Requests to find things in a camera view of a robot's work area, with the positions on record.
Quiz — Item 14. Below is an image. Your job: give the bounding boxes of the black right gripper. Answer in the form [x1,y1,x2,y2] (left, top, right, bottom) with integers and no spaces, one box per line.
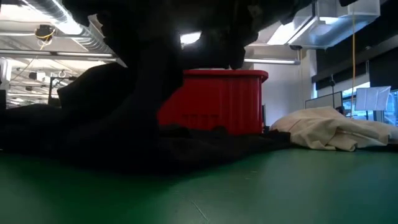
[183,27,259,71]

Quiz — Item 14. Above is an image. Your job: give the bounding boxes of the black garment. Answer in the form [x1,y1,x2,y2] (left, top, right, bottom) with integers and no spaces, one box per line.
[0,0,293,175]

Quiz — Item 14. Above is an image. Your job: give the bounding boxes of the red ribbed plastic bin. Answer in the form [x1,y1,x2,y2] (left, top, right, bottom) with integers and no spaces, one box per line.
[157,69,269,135]

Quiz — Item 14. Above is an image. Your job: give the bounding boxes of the grey partition panel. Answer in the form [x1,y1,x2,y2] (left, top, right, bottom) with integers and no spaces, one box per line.
[304,91,343,110]

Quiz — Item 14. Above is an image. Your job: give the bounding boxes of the beige garment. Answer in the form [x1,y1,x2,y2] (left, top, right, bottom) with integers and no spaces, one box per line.
[269,106,392,152]

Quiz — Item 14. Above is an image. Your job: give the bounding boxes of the white sheet board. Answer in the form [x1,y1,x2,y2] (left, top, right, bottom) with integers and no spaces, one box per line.
[354,86,392,112]

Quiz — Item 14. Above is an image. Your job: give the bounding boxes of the black ceiling device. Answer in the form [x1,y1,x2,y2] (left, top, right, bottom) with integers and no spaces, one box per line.
[34,24,57,41]

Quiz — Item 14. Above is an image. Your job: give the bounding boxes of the white ceiling duct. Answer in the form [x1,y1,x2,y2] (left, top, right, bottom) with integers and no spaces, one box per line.
[287,0,381,50]

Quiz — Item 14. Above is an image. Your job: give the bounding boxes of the ribbed silver air duct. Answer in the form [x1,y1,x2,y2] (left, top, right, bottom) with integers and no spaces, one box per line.
[24,0,127,68]

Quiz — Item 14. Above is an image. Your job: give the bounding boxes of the yellow hanging cable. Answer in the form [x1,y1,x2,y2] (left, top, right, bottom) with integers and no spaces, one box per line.
[351,12,356,118]

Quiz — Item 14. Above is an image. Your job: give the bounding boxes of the black stand frame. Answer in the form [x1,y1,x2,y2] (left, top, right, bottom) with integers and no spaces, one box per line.
[48,77,78,105]

